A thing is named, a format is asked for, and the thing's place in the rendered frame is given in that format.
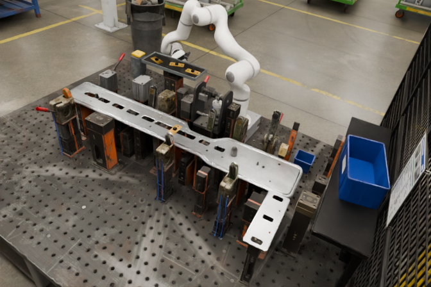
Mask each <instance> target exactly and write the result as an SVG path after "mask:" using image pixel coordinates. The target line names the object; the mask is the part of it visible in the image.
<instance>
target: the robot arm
mask: <svg viewBox="0 0 431 287"><path fill-rule="evenodd" d="M227 19H228V15H227V12H226V10H225V9H224V8H223V7H222V6H221V5H219V4H215V5H211V6H206V7H203V8H201V5H200V3H199V2H198V1H196V0H188V1H187V2H186V3H185V5H184V7H183V10H182V14H181V17H180V21H179V24H178V28H177V30H176V31H173V32H170V33H168V34H167V35H166V36H165V37H164V39H163V41H162V45H161V48H160V50H161V52H162V53H164V54H168V55H171V56H172V57H173V58H176V59H179V60H182V61H188V57H189V55H190V51H189V52H187V53H185V52H184V51H183V49H182V46H181V44H179V43H173V44H170V43H171V42H173V41H177V40H186V39H188V37H189V34H190V31H191V29H192V26H193V24H195V25H197V26H206V25H208V24H214V25H215V33H214V38H215V41H216V43H217V44H218V46H219V48H220V49H221V50H222V52H223V53H224V54H225V55H227V56H229V57H231V58H233V59H234V60H235V61H237V63H234V64H233V65H231V66H229V67H228V68H227V70H226V74H225V78H226V80H227V82H228V83H229V84H230V87H231V91H232V92H233V102H235V103H237V104H241V110H240V114H239V116H243V117H246V118H248V119H249V123H248V125H250V123H251V119H250V117H249V115H248V114H247V110H248V103H249V96H250V89H249V86H248V85H246V84H244V83H245V81H247V80H249V79H251V78H254V77H255V76H256V75H257V74H258V73H259V71H260V65H259V63H258V61H257V60H256V59H255V57H253V56H252V55H251V54H250V53H249V52H247V51H246V50H244V49H243V48H242V47H241V46H240V45H239V44H238V43H237V42H236V41H235V39H234V38H233V36H232V34H231V33H230V31H229V29H228V25H227Z"/></svg>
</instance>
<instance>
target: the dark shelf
mask: <svg viewBox="0 0 431 287"><path fill-rule="evenodd" d="M391 131H392V130H391V129H388V128H386V127H382V126H379V125H376V124H373V123H370V122H367V121H365V120H361V119H358V118H355V117H352V118H351V120H350V123H349V125H348V128H347V131H346V134H345V136H344V137H346V138H345V141H344V143H343V146H342V148H341V151H340V153H339V155H338V157H337V160H336V162H335V165H334V168H333V170H332V174H331V176H330V179H329V182H328V185H327V187H326V190H325V194H324V196H323V200H322V201H321V205H320V207H319V211H318V213H317V216H316V219H315V221H314V225H313V227H312V231H311V235H313V236H316V237H318V238H320V239H322V240H324V241H326V242H328V243H331V244H332V245H335V246H337V247H339V248H341V249H343V250H346V251H348V252H350V253H352V254H354V255H356V256H358V257H360V258H362V259H365V260H367V261H368V260H369V259H370V257H371V252H372V248H373V240H374V236H375V229H376V221H377V216H378V209H379V207H378V209H371V208H367V207H365V206H361V205H358V204H354V203H352V202H348V201H344V200H341V199H339V163H340V155H341V152H342V149H343V147H344V144H345V143H346V140H347V137H348V135H354V136H359V137H362V138H367V139H370V140H374V141H377V142H382V143H384V144H385V152H386V157H387V155H388V150H389V143H390V139H391Z"/></svg>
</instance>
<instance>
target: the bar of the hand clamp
mask: <svg viewBox="0 0 431 287"><path fill-rule="evenodd" d="M281 116H282V111H279V110H275V111H274V112H273V115H272V119H271V123H270V127H269V131H268V133H267V137H266V142H267V141H268V138H269V135H270V134H271V135H273V137H272V140H271V144H272V143H273V140H274V138H275V135H276V131H277V129H278V125H279V122H280V118H281Z"/></svg>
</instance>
